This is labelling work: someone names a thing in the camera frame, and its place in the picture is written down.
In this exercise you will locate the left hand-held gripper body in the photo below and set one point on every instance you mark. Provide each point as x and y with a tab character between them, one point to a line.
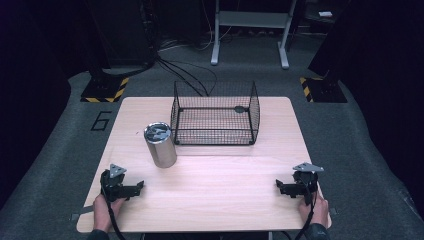
113	186

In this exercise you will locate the black cabinet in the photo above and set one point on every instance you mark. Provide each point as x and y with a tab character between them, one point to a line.
120	33

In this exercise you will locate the grey tape strip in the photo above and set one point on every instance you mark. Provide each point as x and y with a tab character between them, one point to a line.
83	211

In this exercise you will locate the black yellow striped stand base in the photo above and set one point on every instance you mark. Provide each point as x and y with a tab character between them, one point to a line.
103	90
325	90

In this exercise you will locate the person's left hand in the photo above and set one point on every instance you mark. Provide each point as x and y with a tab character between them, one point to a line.
103	210

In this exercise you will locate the person's right hand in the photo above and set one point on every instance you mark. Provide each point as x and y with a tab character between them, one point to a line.
315	211

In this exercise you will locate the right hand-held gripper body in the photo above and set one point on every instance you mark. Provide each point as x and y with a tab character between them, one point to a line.
305	183

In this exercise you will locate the silver metal can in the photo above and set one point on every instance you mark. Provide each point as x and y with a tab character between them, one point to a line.
160	146

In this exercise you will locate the small white box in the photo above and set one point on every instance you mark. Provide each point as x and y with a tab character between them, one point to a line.
325	14

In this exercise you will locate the white metal stand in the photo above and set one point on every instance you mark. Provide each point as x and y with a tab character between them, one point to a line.
253	20

